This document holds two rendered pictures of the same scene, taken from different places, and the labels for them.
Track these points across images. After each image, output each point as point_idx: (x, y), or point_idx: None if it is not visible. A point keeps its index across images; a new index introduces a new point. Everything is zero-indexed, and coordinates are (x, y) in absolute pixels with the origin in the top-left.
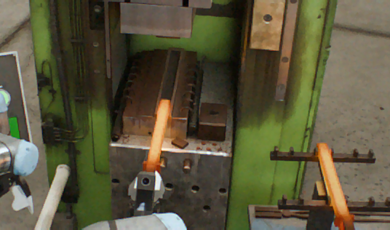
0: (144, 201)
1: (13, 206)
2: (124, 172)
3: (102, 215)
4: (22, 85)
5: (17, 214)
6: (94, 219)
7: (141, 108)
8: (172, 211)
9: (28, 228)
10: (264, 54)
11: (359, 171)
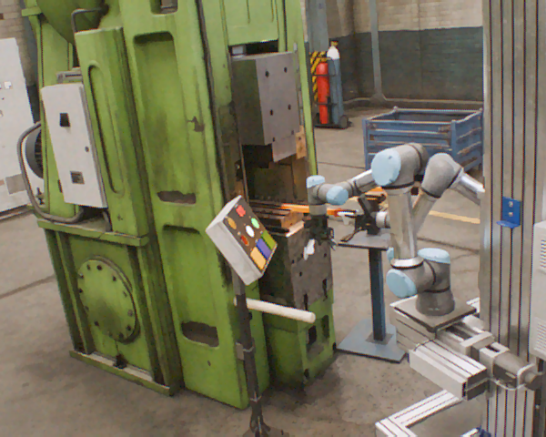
0: (369, 208)
1: (337, 243)
2: (295, 252)
3: (257, 326)
4: None
5: (156, 421)
6: (255, 332)
7: (279, 213)
8: (314, 268)
9: (177, 417)
10: (299, 161)
11: None
